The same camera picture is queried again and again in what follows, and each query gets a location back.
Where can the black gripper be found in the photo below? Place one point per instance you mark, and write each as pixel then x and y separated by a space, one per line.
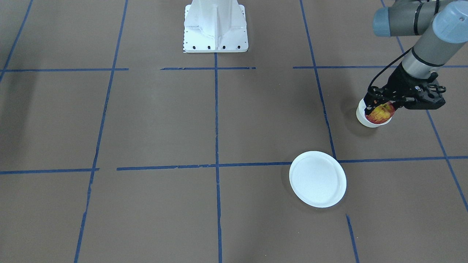
pixel 399 81

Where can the red yellow apple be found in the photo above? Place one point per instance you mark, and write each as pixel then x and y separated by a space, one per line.
pixel 381 114

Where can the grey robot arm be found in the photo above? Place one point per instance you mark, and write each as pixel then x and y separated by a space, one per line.
pixel 441 26

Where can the white bowl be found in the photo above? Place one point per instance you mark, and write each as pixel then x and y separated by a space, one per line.
pixel 361 117

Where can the white round plate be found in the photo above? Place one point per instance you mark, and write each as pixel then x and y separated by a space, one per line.
pixel 317 179

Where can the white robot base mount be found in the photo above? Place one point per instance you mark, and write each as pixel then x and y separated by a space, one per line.
pixel 215 26

